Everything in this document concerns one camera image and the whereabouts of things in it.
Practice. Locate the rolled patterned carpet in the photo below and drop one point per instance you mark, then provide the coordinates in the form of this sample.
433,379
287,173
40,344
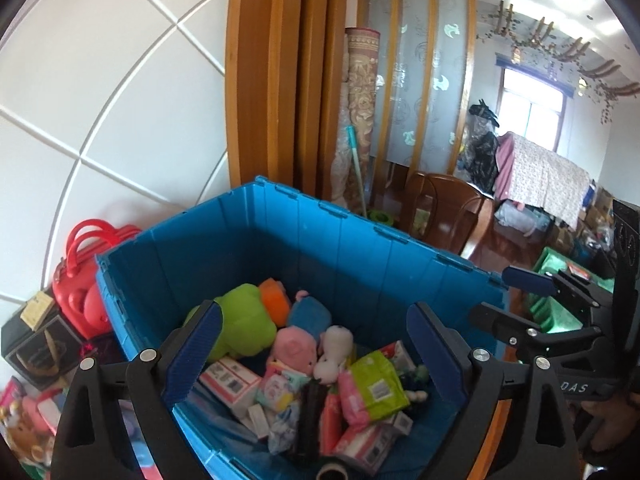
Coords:
357,110

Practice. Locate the yellow sticky note pad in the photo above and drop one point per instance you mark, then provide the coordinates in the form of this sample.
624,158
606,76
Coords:
37,311

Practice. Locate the wooden chair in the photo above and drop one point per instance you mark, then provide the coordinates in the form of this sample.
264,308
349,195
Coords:
450,210

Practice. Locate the white and pink carton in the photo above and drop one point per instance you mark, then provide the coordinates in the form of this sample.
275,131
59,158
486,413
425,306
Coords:
365,447

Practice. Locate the white and red carton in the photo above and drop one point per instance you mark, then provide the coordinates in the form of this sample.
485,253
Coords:
230,380

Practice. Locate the pink and green wipes pack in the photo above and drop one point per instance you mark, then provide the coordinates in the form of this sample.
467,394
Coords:
377,385

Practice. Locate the dark hanging clothes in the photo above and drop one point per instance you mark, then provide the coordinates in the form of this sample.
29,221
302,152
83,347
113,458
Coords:
480,150

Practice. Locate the lime green plush toy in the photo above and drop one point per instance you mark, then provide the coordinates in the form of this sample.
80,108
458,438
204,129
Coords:
240,320

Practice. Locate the wooden partition column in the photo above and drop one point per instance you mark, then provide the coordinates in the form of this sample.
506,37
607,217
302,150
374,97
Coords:
270,75

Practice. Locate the ceiling vine decoration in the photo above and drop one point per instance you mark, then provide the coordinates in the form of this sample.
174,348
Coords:
550,35

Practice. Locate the window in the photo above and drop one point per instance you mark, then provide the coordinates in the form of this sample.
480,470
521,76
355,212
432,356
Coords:
532,110

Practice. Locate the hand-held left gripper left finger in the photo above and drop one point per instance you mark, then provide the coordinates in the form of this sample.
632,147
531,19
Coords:
192,355

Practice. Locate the black gift box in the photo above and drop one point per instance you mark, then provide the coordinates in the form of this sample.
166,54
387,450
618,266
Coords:
35,355

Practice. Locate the white plush dog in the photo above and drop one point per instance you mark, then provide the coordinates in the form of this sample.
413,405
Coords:
332,352

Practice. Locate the dark maroon pouch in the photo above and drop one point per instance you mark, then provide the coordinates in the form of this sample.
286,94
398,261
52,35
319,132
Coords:
102,347

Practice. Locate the brown teddy bear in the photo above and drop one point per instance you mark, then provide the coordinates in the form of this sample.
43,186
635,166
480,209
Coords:
25,435

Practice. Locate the pink and blue plush pig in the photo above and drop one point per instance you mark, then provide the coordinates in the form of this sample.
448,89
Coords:
300,335

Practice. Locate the frosted glass screen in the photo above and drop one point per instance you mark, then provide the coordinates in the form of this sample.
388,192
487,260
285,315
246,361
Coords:
415,70

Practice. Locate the orange plush toy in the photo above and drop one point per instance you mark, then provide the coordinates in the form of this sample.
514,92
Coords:
275,297

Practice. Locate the floral pocket tissue pack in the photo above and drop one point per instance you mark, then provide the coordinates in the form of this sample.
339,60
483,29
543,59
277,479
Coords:
280,387

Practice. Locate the person's right hand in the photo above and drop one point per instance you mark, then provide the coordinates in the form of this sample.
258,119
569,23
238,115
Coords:
612,422

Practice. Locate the green plastic crate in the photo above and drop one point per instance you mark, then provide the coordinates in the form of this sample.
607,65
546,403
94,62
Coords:
560,285

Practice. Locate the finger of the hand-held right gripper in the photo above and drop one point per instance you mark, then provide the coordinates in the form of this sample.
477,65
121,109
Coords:
527,279
500,322

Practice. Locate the blue plastic crate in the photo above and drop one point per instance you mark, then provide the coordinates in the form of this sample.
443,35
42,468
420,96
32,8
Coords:
310,245

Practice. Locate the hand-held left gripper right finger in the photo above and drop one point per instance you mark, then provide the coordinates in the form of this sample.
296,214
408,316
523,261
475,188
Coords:
435,355

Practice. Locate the red bear suitcase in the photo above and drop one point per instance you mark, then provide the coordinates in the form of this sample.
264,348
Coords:
82,290

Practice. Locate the floral cloth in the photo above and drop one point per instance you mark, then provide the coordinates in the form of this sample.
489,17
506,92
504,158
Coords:
545,175

